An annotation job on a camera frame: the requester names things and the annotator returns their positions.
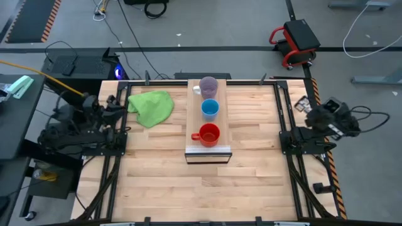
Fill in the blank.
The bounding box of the black desk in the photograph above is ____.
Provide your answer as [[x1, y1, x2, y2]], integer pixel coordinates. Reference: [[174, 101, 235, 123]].
[[0, 73, 46, 226]]

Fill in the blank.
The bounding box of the long black floor cable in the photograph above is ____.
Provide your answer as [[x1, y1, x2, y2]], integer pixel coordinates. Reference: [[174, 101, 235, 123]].
[[116, 0, 172, 80]]

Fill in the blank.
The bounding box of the thin black looped cable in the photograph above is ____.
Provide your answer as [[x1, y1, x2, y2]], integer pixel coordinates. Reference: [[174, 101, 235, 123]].
[[44, 40, 79, 77]]

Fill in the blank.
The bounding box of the black computer tower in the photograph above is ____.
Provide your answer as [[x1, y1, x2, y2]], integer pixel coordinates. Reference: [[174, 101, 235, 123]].
[[40, 46, 130, 95]]

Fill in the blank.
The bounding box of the white yellow cable bundle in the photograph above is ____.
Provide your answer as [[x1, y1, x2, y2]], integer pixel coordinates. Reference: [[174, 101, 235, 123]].
[[92, 0, 110, 23]]

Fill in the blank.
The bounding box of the black metal table frame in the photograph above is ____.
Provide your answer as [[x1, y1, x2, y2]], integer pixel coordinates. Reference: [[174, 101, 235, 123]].
[[73, 78, 339, 226]]

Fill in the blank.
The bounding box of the blue cup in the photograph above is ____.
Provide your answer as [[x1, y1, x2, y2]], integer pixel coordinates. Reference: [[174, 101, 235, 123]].
[[200, 98, 220, 122]]

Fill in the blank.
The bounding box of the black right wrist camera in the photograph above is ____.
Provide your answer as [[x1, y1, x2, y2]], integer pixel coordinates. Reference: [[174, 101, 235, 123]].
[[323, 97, 344, 115]]

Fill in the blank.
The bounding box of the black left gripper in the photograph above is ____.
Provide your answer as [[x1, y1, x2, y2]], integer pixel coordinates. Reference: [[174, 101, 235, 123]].
[[99, 94, 127, 127]]

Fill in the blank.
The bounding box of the flat black box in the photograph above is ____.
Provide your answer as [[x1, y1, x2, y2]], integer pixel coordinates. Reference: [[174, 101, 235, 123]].
[[173, 72, 232, 80]]

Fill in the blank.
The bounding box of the black cylinder knob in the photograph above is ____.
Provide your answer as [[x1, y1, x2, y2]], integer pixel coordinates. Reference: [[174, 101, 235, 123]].
[[312, 182, 337, 195]]

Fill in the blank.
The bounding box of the grey metal floor base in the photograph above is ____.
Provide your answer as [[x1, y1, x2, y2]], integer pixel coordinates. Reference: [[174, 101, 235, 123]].
[[350, 67, 402, 86], [327, 0, 392, 11]]

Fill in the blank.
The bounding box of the mint green stapler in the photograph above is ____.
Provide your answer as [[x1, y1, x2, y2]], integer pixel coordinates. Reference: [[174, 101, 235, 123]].
[[6, 75, 35, 100]]

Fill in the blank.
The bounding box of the green cloth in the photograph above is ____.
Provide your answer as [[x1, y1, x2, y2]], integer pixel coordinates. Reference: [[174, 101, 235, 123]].
[[126, 90, 175, 129]]

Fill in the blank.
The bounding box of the wooden shelf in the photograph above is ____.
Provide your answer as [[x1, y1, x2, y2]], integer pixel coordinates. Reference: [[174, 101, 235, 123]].
[[184, 77, 234, 164]]

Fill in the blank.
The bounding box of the purple mug white handle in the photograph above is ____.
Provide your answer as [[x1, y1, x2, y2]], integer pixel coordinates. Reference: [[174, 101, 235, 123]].
[[192, 75, 219, 100]]

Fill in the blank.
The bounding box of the coiled black cable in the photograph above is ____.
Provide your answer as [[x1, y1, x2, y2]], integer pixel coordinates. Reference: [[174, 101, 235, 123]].
[[143, 1, 168, 19]]

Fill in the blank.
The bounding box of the orange black hazard tape strip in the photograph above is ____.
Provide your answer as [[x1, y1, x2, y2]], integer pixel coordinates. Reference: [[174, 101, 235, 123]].
[[310, 78, 348, 220]]

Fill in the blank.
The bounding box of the black mat hazard striped edge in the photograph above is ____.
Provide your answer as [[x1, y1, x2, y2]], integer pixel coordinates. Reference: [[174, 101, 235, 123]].
[[4, 0, 62, 44]]

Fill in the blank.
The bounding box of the black rolling cart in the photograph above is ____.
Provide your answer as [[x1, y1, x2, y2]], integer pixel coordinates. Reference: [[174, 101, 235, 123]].
[[18, 139, 84, 221]]

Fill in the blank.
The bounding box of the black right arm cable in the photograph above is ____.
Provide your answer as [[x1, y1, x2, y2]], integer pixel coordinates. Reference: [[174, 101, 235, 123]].
[[347, 105, 391, 134]]

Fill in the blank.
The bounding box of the red mug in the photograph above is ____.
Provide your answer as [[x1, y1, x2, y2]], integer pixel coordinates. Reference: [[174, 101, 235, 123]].
[[190, 122, 221, 148]]

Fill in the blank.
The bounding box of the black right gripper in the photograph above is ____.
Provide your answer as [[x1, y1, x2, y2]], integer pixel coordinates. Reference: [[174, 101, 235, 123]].
[[294, 94, 331, 131]]

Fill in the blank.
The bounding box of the red black rolling stool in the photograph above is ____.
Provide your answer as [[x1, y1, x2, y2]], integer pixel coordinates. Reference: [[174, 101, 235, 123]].
[[268, 19, 322, 71]]

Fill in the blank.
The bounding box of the clear bottle yellow label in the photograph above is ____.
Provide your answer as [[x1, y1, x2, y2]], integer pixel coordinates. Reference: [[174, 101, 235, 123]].
[[32, 168, 59, 183]]

